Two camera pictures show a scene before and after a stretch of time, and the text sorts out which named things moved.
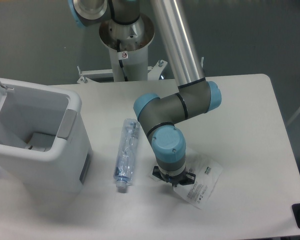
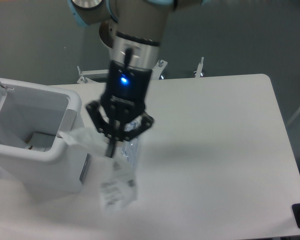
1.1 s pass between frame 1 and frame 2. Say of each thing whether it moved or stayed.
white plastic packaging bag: moved
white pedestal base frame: stayed
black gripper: moved
